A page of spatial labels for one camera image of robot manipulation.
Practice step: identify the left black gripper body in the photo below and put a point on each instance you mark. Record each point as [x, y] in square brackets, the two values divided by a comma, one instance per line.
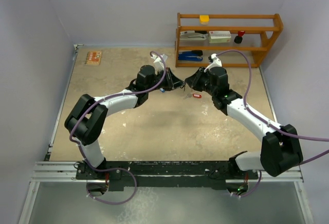
[166, 83]

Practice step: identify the orange spiral notepad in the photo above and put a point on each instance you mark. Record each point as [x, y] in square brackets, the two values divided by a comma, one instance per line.
[93, 58]

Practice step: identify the white red box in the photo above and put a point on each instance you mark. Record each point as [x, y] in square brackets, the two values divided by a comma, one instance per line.
[219, 36]

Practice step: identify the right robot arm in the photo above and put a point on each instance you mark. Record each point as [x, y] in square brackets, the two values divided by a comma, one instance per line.
[280, 148]

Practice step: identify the white grey stapler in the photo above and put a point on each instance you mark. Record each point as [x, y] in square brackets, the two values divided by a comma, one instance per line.
[192, 35]

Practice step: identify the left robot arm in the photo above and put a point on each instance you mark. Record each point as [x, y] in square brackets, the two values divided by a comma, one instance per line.
[86, 119]

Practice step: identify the yellow lidded container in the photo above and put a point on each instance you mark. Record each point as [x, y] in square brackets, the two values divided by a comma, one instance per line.
[204, 19]

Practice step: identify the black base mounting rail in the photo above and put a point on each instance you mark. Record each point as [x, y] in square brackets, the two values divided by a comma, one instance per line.
[161, 174]

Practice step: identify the red tagged key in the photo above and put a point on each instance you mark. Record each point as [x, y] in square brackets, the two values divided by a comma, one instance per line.
[198, 96]

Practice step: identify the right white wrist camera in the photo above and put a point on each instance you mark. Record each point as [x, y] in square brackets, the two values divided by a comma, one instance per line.
[214, 61]

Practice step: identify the wooden shelf rack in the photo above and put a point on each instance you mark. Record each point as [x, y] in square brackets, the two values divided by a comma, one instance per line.
[261, 33]

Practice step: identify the blue black stapler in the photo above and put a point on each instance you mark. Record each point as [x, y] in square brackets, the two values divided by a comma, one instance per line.
[193, 55]

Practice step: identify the aluminium frame rail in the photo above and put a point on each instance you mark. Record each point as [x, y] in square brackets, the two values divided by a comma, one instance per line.
[53, 171]

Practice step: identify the red black stamp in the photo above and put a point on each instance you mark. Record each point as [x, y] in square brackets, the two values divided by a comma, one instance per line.
[239, 37]

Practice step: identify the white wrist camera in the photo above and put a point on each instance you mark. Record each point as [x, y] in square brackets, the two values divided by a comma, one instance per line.
[214, 61]
[159, 62]

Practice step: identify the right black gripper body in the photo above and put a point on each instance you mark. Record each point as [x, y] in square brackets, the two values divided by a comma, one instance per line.
[201, 82]

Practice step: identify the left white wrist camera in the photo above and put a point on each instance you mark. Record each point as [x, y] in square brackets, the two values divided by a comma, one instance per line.
[159, 62]

